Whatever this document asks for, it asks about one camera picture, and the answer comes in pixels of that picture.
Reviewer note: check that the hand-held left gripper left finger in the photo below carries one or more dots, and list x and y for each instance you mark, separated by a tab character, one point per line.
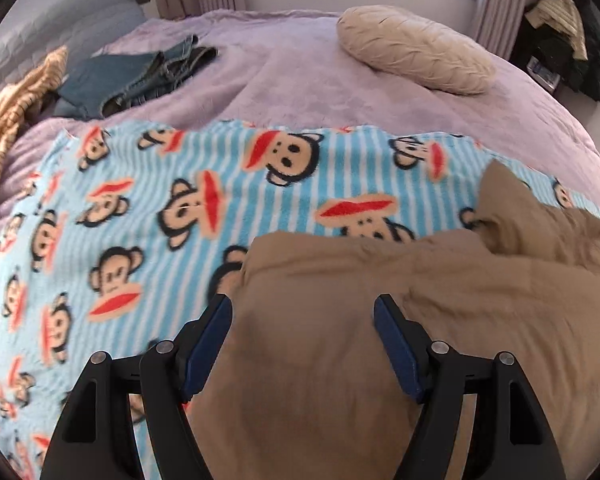
210	345

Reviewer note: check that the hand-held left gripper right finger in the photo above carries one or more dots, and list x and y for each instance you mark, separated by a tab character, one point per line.
400	350

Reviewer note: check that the tan puffer jacket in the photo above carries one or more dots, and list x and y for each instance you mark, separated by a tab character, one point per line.
330	335

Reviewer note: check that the monkey print striped blanket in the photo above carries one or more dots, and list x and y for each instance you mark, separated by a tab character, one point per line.
130	200

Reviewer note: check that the purple bed cover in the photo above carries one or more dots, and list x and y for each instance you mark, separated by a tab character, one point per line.
280	75

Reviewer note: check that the blue jeans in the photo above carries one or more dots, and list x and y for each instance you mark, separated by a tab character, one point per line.
110	80

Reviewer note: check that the round cream cushion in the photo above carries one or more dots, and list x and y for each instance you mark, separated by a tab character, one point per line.
415	50

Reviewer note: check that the yellow striped garment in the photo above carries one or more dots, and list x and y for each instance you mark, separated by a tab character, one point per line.
10	110

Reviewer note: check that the grey padded headboard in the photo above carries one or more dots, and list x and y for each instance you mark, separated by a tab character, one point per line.
70	20

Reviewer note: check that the cream ribbed garment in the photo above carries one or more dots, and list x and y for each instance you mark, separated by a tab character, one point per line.
562	20

